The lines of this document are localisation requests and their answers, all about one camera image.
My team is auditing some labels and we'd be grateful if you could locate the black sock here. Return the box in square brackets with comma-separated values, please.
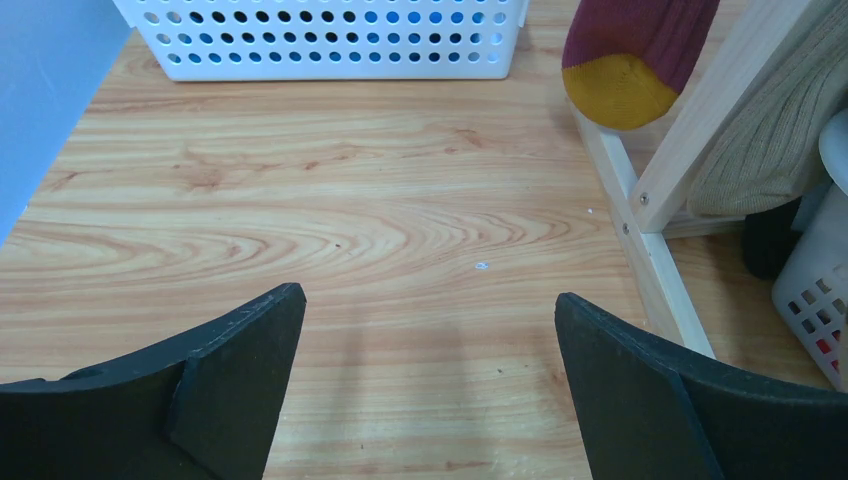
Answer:
[741, 198, 801, 280]

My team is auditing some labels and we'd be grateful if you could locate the maroon yellow-toed sock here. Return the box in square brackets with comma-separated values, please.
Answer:
[562, 0, 719, 130]

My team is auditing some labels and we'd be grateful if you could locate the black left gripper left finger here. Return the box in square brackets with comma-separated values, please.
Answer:
[1, 283, 307, 479]

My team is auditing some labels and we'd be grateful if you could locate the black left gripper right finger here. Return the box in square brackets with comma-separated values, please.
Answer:
[555, 293, 847, 479]

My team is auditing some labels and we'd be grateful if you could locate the beige ribbed sock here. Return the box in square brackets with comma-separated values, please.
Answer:
[686, 1, 847, 217]

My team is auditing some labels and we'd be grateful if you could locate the white perforated plastic basket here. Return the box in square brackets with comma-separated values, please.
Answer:
[115, 0, 528, 82]

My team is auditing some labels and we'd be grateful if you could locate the wooden drying rack frame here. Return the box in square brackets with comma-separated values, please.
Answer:
[573, 1, 834, 357]

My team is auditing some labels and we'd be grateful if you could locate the white sock laundry basket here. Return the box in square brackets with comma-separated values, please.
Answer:
[772, 185, 847, 391]

